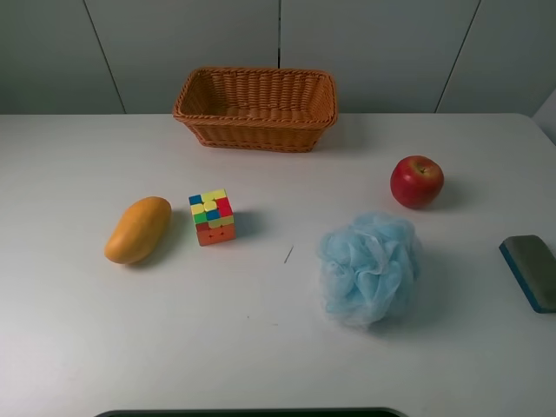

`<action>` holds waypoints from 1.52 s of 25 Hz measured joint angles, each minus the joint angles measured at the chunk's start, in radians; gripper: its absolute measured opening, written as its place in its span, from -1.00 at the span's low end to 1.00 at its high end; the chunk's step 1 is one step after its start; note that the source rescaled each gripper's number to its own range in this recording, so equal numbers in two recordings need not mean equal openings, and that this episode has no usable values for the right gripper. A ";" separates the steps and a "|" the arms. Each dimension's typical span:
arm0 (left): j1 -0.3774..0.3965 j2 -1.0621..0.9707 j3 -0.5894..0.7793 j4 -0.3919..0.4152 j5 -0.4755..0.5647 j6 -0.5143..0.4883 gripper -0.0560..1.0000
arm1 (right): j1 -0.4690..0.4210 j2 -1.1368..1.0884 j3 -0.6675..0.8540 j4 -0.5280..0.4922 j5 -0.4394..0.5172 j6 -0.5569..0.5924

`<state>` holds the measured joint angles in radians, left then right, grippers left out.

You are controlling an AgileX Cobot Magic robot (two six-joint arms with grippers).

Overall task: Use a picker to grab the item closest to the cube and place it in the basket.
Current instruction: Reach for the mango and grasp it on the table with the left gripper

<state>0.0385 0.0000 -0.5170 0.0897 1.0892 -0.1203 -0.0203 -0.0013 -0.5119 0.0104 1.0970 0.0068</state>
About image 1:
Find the yellow orange mango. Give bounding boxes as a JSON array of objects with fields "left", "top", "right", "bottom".
[{"left": 104, "top": 196, "right": 172, "bottom": 265}]

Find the multicoloured puzzle cube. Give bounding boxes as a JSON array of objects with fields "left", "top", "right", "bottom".
[{"left": 189, "top": 189, "right": 236, "bottom": 247}]

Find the orange wicker basket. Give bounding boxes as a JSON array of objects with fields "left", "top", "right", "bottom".
[{"left": 173, "top": 67, "right": 338, "bottom": 153}]

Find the light blue bath loofah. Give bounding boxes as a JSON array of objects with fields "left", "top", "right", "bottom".
[{"left": 318, "top": 212, "right": 420, "bottom": 328}]

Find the red apple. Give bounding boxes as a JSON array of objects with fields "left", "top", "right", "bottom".
[{"left": 390, "top": 156, "right": 445, "bottom": 209}]

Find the green blue board eraser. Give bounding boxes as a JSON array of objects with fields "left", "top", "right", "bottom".
[{"left": 499, "top": 235, "right": 555, "bottom": 314}]

